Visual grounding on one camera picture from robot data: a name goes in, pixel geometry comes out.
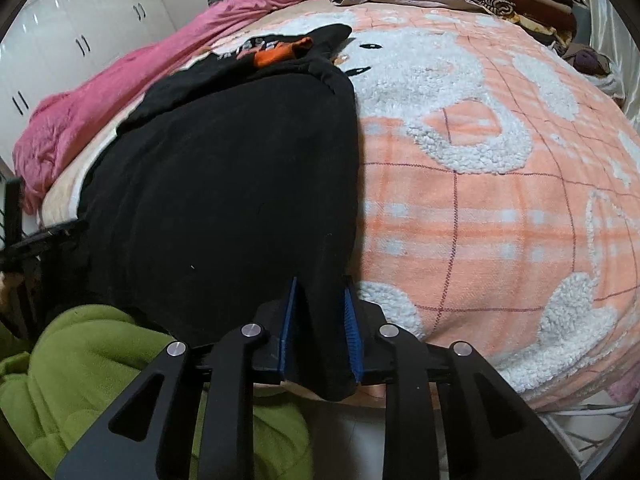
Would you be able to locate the green fleece garment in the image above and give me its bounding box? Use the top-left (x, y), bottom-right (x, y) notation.
top-left (0, 304), bottom-right (313, 480)

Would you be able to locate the pink quilt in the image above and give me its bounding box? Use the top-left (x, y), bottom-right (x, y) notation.
top-left (12, 0), bottom-right (307, 216)

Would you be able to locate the person's left hand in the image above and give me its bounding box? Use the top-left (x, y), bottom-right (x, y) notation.
top-left (0, 271), bottom-right (16, 313)

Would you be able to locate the white satin curtain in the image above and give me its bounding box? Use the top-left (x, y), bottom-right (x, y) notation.
top-left (575, 0), bottom-right (640, 131)

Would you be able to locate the purple cloth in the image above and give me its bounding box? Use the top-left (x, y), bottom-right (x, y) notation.
top-left (565, 45), bottom-right (613, 76)

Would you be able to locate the white wardrobe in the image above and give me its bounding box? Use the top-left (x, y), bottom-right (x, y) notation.
top-left (0, 0), bottom-right (178, 181)

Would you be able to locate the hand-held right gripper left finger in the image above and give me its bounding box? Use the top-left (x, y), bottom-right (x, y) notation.
top-left (55, 276), bottom-right (301, 480)

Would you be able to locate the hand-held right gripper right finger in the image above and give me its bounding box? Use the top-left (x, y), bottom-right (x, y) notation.
top-left (342, 285), bottom-right (581, 480)

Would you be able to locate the orange white plaid blanket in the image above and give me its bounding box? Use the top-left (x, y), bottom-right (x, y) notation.
top-left (185, 2), bottom-right (640, 411)

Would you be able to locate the white wire rack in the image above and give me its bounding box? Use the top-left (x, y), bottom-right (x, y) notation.
top-left (537, 395), bottom-right (636, 468)

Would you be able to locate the black sweatshirt with orange cuffs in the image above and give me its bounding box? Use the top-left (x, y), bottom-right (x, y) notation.
top-left (72, 24), bottom-right (362, 402)

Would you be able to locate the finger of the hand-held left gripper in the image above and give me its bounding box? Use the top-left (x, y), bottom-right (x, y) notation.
top-left (4, 178), bottom-right (24, 247)
top-left (0, 219), bottom-right (87, 267)

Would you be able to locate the mauve cloth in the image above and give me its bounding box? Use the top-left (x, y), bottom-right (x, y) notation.
top-left (607, 367), bottom-right (640, 403)

